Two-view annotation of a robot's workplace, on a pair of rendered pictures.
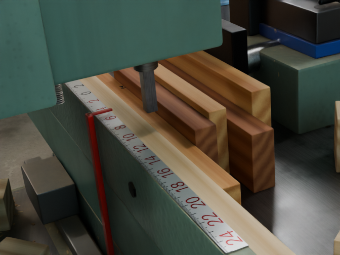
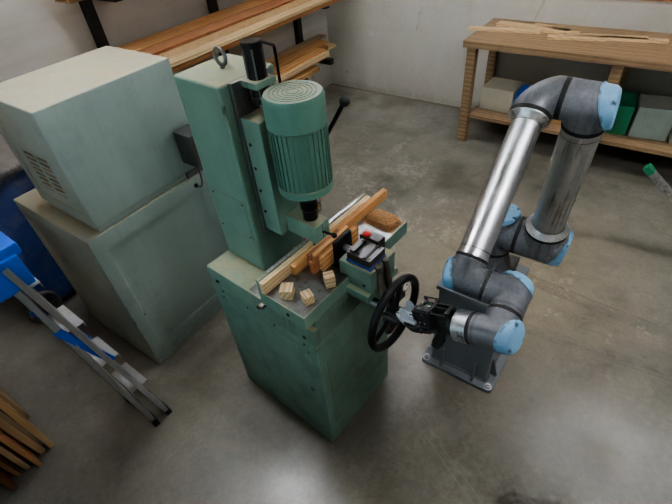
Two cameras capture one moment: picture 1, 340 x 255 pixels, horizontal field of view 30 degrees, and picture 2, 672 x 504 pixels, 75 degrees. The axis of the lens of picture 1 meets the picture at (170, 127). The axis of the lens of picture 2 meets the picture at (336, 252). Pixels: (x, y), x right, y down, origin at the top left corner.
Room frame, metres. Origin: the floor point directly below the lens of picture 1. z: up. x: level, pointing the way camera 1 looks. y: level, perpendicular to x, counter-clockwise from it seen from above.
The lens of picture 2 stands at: (0.03, -1.11, 1.97)
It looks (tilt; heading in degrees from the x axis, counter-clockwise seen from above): 42 degrees down; 66
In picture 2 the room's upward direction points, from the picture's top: 6 degrees counter-clockwise
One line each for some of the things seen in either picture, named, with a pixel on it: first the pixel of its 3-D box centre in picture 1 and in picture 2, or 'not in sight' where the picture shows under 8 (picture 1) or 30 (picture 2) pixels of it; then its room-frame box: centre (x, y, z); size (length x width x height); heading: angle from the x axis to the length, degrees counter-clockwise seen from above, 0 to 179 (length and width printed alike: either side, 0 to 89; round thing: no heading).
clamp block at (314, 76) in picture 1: (313, 77); (367, 264); (0.58, -0.14, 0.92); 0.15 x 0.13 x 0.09; 22
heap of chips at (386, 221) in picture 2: not in sight; (383, 217); (0.77, 0.05, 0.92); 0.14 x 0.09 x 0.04; 112
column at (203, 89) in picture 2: not in sight; (247, 171); (0.34, 0.28, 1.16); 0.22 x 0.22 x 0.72; 22
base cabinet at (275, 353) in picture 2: not in sight; (309, 333); (0.41, 0.12, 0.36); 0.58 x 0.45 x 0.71; 112
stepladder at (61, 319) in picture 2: not in sight; (81, 348); (-0.47, 0.38, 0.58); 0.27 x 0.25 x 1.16; 25
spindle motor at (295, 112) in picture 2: not in sight; (299, 142); (0.46, 0.01, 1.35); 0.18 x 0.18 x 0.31
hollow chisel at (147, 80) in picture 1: (147, 80); not in sight; (0.46, 0.01, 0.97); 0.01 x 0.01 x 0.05; 22
